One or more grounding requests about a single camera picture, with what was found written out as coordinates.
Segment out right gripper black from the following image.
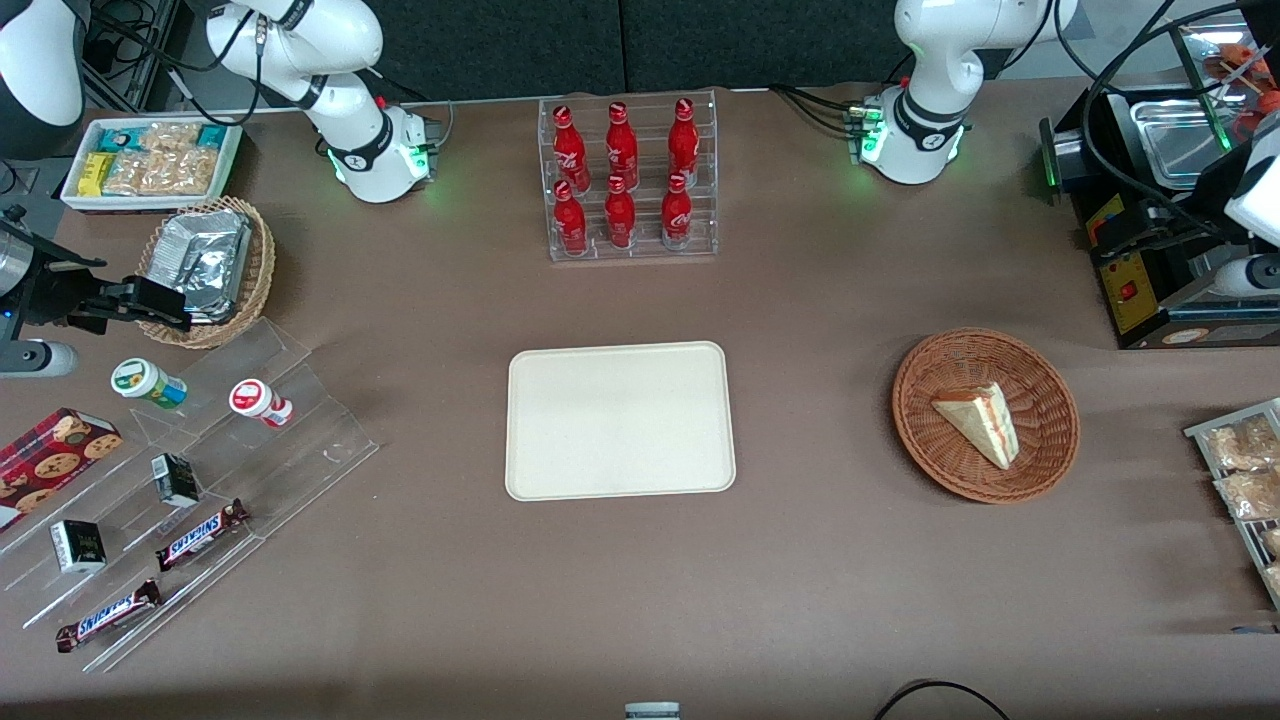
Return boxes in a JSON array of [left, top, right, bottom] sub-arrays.
[[0, 226, 193, 334]]

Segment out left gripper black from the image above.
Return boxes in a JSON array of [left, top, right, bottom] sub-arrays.
[[1093, 150, 1253, 265]]

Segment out steel appliance tray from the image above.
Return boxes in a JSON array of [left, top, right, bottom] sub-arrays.
[[1128, 94, 1244, 188]]

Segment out white rectangular snack tray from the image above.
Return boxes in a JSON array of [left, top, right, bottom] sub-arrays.
[[60, 117, 244, 214]]

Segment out light wicker basket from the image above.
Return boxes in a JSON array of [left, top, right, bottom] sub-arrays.
[[135, 196, 277, 350]]

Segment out grey metal rack tray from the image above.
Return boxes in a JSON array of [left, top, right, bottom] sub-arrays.
[[1184, 397, 1280, 613]]

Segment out triangular wrapped sandwich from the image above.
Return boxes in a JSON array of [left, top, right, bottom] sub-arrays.
[[932, 382, 1021, 472]]

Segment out brown round wicker basket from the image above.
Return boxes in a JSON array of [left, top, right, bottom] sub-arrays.
[[892, 327, 1082, 505]]

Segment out beige plastic tray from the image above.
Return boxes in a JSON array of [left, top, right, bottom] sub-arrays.
[[505, 341, 738, 503]]

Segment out black counter appliance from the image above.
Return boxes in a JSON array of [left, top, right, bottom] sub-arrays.
[[1038, 82, 1280, 352]]

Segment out green lid cup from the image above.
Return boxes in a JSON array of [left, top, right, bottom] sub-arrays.
[[110, 357, 189, 411]]

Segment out silver foil packets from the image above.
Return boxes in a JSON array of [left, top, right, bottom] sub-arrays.
[[150, 210, 253, 324]]

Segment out clear nut bag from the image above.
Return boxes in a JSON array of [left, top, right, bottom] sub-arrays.
[[136, 122, 202, 157], [104, 149, 218, 197]]

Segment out red lid cup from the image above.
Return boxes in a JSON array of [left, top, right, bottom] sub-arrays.
[[229, 378, 295, 430]]

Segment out red cookie box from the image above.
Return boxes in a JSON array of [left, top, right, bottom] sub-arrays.
[[0, 407, 124, 532]]

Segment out small black carton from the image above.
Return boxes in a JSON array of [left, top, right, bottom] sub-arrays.
[[151, 453, 202, 509], [50, 519, 108, 575]]

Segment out glass food display case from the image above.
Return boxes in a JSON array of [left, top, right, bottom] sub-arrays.
[[1170, 12, 1280, 113]]

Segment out clear acrylic stepped stand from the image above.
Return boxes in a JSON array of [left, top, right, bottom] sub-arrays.
[[0, 318, 382, 673]]

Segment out Snickers bar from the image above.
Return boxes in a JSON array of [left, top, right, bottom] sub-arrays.
[[55, 578, 164, 654], [155, 498, 250, 573]]

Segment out red cola bottle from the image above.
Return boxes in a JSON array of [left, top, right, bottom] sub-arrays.
[[604, 175, 638, 250], [661, 172, 694, 250], [552, 104, 592, 193], [667, 97, 700, 185], [605, 101, 640, 191], [553, 180, 590, 257]]

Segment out clear acrylic bottle rack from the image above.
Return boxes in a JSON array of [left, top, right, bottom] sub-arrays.
[[538, 89, 720, 264]]

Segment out black hanging cable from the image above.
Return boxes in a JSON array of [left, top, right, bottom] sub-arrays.
[[1050, 0, 1251, 216]]

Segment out black arm base cables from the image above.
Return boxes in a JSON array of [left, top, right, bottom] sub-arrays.
[[768, 83, 873, 138]]

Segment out black cable loop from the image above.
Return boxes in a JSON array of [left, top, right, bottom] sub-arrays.
[[873, 679, 1013, 720]]

